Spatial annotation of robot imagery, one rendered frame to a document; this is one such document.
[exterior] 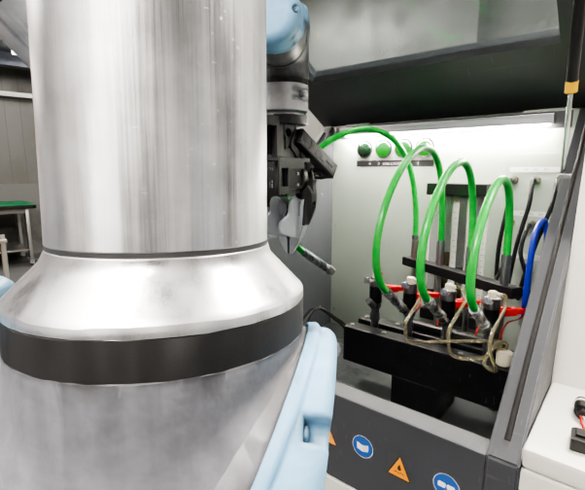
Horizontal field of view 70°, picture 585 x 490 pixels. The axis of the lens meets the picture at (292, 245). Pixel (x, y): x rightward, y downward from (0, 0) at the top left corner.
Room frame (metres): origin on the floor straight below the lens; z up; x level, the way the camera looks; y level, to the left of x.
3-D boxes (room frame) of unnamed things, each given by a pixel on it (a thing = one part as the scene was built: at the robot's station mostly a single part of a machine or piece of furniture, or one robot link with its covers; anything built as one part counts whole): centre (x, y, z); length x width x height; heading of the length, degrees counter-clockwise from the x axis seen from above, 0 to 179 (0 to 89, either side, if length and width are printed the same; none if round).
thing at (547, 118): (1.10, -0.35, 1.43); 0.54 x 0.03 x 0.02; 50
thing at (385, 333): (0.82, -0.28, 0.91); 0.34 x 0.10 x 0.15; 50
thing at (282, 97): (0.66, 0.01, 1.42); 0.08 x 0.08 x 0.05
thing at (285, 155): (0.65, 0.02, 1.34); 0.09 x 0.08 x 0.12; 140
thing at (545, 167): (0.95, -0.54, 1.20); 0.13 x 0.03 x 0.31; 50
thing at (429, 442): (0.72, -0.03, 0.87); 0.62 x 0.04 x 0.16; 50
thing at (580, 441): (0.51, -0.39, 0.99); 0.12 x 0.02 x 0.02; 145
